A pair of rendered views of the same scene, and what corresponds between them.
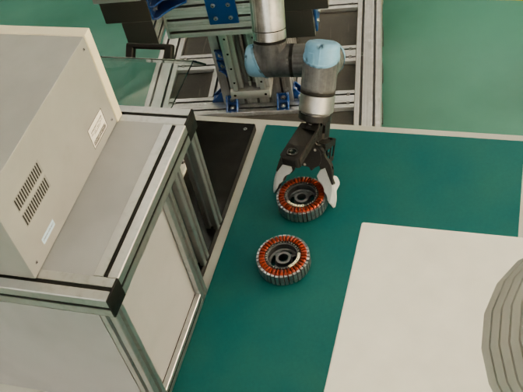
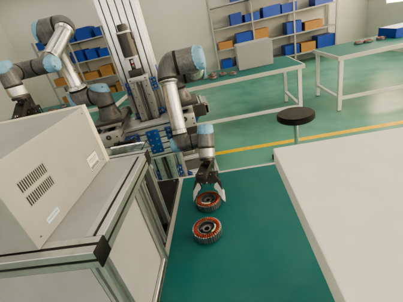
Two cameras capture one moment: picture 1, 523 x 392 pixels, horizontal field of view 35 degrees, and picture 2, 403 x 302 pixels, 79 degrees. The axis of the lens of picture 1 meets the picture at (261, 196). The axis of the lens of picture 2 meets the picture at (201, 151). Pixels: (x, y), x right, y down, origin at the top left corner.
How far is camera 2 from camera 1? 0.77 m
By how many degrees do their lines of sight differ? 24
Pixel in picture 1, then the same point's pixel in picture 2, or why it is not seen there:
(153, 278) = (134, 242)
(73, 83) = (74, 127)
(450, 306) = (381, 170)
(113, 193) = (102, 190)
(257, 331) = (202, 272)
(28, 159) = (33, 159)
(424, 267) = (337, 156)
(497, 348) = not seen: outside the picture
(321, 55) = (205, 128)
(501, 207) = not seen: hidden behind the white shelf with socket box
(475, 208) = not seen: hidden behind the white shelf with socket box
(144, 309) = (128, 265)
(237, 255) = (182, 234)
